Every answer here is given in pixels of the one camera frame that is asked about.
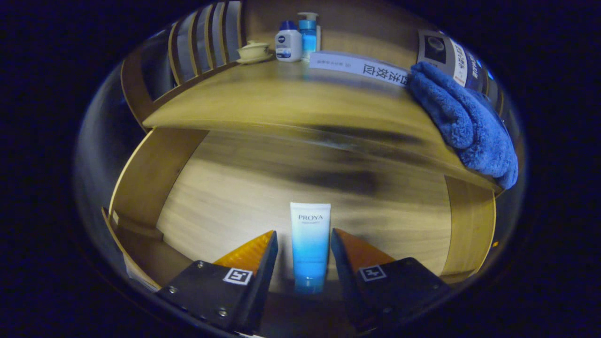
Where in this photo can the blue pump bottle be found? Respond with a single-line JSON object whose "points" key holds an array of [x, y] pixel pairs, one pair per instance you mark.
{"points": [[308, 40]]}

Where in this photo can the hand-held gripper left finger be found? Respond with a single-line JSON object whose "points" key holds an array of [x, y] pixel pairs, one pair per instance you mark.
{"points": [[263, 281]]}

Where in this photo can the white bottle with blue cap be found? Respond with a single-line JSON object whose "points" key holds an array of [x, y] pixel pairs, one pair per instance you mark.
{"points": [[288, 47]]}

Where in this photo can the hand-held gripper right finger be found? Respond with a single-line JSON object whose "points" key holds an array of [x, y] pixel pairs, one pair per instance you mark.
{"points": [[345, 281]]}

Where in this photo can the wooden drawer with black knob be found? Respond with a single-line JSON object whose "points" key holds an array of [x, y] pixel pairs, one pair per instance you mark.
{"points": [[235, 202]]}

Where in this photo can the pale blue lying book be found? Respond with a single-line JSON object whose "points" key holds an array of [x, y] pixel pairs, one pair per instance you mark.
{"points": [[357, 66]]}

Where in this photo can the blue folded towel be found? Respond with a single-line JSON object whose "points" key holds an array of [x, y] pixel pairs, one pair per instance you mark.
{"points": [[469, 126]]}

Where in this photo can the wooden countertop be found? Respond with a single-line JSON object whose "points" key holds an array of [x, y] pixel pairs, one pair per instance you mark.
{"points": [[281, 98]]}

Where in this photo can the cream lidded teacup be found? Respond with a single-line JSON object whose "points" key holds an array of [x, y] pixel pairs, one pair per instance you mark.
{"points": [[253, 51]]}

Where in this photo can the dark blue standing book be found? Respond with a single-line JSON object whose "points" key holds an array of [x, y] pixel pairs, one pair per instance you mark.
{"points": [[479, 75]]}

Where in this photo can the wooden cabinet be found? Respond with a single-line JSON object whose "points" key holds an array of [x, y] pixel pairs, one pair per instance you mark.
{"points": [[338, 28]]}

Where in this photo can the white standing book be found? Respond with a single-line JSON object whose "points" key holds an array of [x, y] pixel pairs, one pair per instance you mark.
{"points": [[439, 49]]}

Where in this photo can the blue and white cosmetic tube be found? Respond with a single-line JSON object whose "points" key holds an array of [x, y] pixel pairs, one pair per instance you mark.
{"points": [[310, 244]]}

